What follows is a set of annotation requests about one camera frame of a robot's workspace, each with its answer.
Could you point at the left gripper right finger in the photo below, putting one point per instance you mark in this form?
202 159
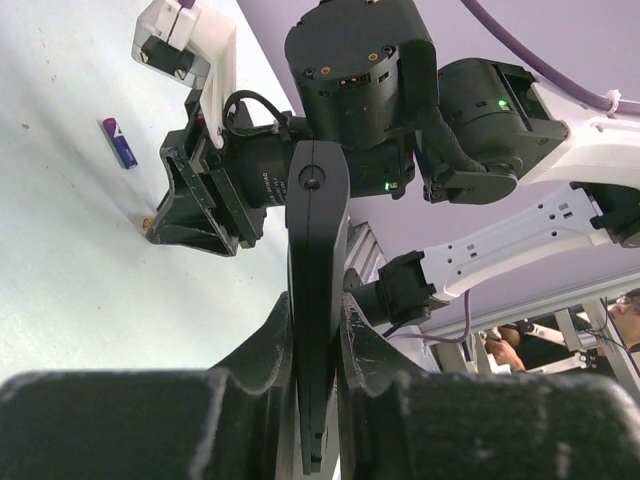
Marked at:
398 421

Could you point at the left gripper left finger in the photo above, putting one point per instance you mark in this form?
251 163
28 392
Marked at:
232 421

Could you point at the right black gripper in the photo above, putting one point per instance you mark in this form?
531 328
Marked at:
202 208

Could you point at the black remote control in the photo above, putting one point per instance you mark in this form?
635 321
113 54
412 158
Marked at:
318 193

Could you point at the blue purple battery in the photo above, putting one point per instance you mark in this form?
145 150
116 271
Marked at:
119 143

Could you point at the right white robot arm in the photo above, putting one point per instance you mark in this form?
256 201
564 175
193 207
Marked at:
378 112

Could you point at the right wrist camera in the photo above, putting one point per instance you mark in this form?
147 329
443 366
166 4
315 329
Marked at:
194 44

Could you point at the right aluminium frame post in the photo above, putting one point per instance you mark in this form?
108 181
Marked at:
420 346

